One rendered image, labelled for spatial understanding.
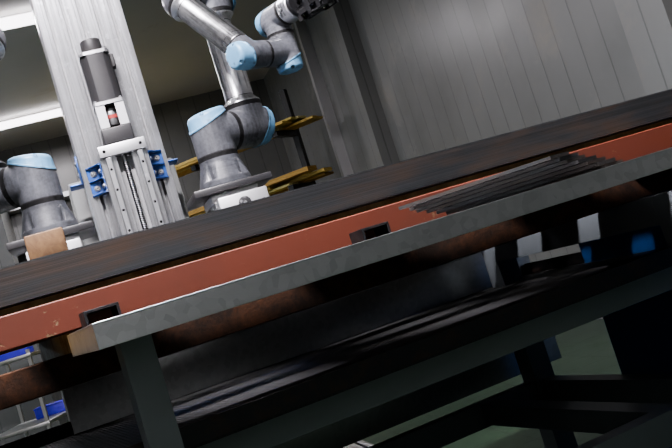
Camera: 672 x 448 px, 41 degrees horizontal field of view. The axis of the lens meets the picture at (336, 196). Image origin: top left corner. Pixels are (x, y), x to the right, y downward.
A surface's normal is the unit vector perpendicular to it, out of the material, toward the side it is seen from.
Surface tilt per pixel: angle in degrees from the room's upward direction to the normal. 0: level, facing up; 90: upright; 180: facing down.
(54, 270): 90
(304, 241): 90
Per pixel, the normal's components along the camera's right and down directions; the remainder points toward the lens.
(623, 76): -0.92, 0.27
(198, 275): 0.38, -0.19
